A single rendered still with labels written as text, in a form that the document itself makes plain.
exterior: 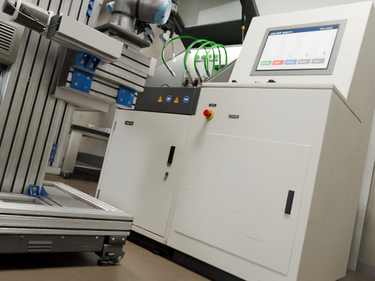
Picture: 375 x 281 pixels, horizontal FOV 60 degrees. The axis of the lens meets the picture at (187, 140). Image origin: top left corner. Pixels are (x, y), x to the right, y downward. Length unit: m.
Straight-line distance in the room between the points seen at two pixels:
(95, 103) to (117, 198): 0.72
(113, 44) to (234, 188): 0.84
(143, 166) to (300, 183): 0.96
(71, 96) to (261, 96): 0.89
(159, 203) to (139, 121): 0.56
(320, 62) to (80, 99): 1.22
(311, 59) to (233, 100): 0.49
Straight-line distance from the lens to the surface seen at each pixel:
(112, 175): 2.20
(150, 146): 1.98
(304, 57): 1.93
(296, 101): 1.54
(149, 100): 2.09
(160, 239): 1.86
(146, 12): 1.65
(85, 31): 1.38
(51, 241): 1.41
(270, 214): 1.50
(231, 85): 1.73
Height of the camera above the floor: 0.50
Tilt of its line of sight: 5 degrees up
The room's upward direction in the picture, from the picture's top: 13 degrees clockwise
